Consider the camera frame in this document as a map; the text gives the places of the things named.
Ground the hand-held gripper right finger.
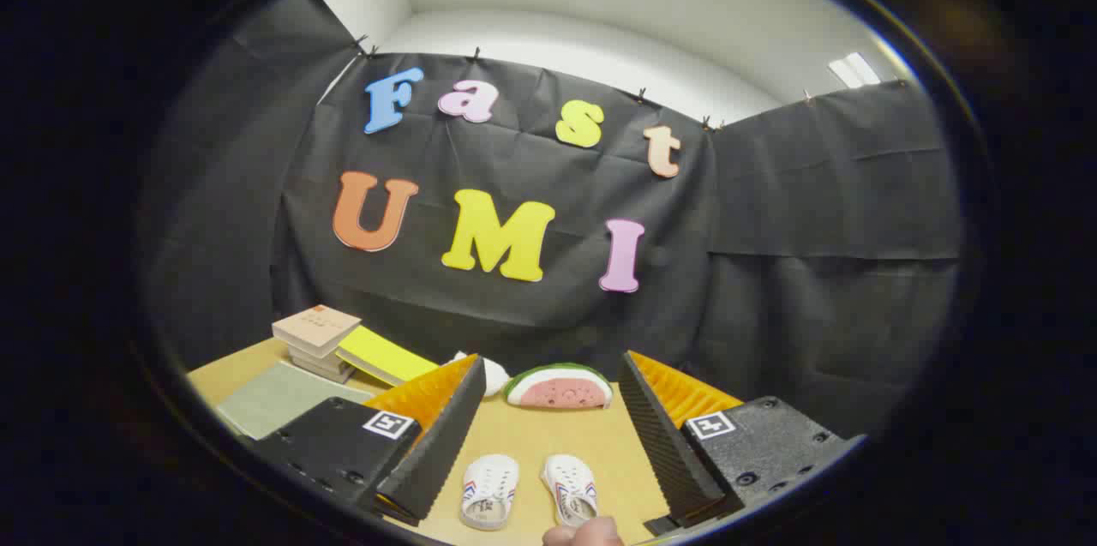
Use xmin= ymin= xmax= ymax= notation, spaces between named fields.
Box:
xmin=617 ymin=349 xmax=866 ymax=538

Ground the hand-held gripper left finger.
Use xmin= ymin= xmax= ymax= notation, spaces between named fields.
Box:
xmin=251 ymin=353 xmax=488 ymax=528

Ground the white canvas shoe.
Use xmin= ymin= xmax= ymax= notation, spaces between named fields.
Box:
xmin=541 ymin=454 xmax=599 ymax=527
xmin=459 ymin=453 xmax=520 ymax=531

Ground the grey-green fabric storage box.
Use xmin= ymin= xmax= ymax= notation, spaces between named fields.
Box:
xmin=216 ymin=360 xmax=374 ymax=441

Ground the white plush toy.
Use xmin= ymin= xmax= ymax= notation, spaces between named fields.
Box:
xmin=452 ymin=351 xmax=512 ymax=398

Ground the yellow book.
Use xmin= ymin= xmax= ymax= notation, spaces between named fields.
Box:
xmin=335 ymin=325 xmax=440 ymax=387

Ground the watermelon slice plush toy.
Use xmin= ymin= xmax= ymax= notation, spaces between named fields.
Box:
xmin=502 ymin=363 xmax=614 ymax=410

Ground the small ceiling light panel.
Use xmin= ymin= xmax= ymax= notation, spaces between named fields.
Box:
xmin=828 ymin=51 xmax=882 ymax=89

